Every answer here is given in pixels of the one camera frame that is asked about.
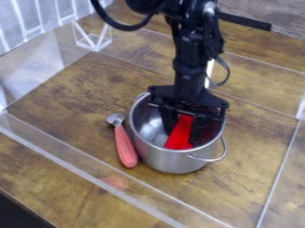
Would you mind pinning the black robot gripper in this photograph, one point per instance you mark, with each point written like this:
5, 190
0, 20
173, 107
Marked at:
189, 98

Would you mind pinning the red plastic block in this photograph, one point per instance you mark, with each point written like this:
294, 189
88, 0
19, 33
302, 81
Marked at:
179, 136

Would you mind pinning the silver metal pot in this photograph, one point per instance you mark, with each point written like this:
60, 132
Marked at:
149, 139

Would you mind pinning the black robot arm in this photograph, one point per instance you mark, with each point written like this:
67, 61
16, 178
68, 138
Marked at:
193, 21

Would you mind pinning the black strip on table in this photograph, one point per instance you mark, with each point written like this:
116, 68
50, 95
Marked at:
257, 24

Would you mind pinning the spoon with red handle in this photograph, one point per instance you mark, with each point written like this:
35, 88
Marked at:
124, 146

